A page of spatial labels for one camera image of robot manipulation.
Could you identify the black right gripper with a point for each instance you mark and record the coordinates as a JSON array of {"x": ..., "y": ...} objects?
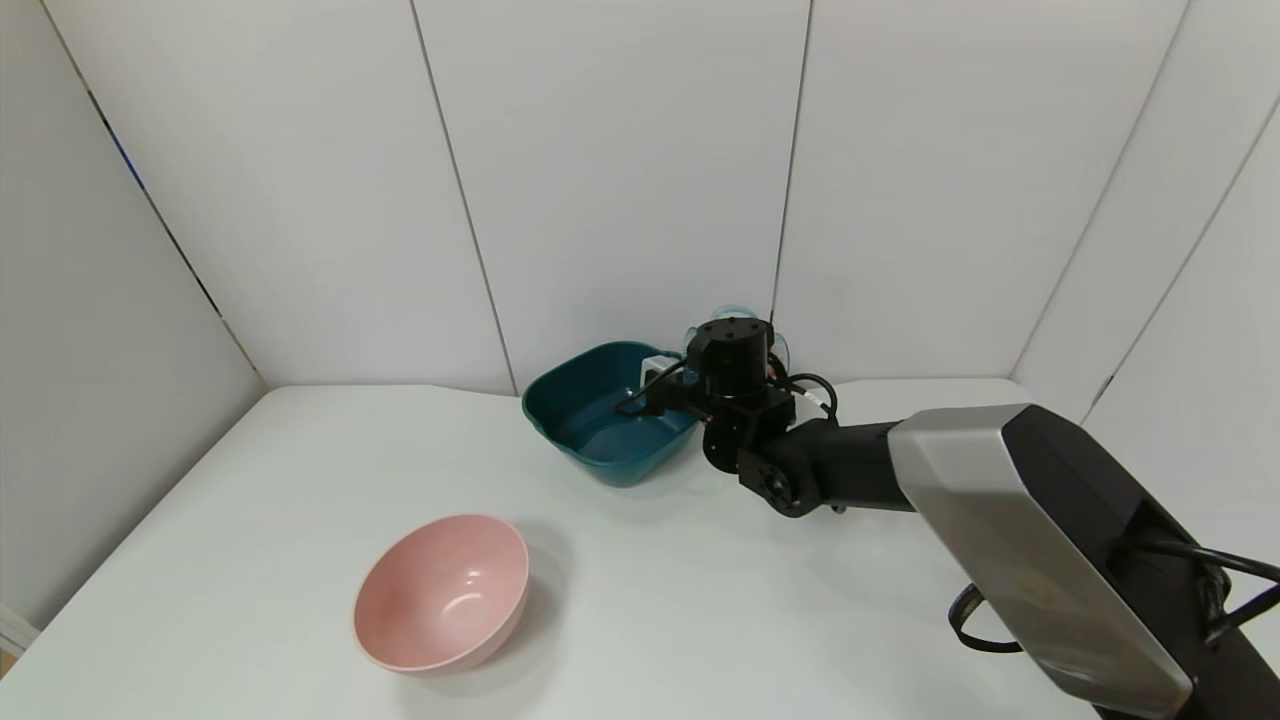
[{"x": 664, "y": 399}]

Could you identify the clear blue ribbed cup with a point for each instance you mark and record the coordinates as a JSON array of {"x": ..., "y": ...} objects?
[{"x": 730, "y": 311}]

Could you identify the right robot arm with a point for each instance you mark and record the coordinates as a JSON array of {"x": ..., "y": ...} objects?
[{"x": 1000, "y": 500}]

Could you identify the dark teal square bowl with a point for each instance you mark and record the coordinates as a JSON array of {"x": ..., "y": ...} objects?
[{"x": 590, "y": 420}]

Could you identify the pink plastic bowl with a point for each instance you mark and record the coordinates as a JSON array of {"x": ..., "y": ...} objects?
[{"x": 440, "y": 600}]

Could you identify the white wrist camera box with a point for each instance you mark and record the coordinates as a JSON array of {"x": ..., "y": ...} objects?
[{"x": 660, "y": 368}]

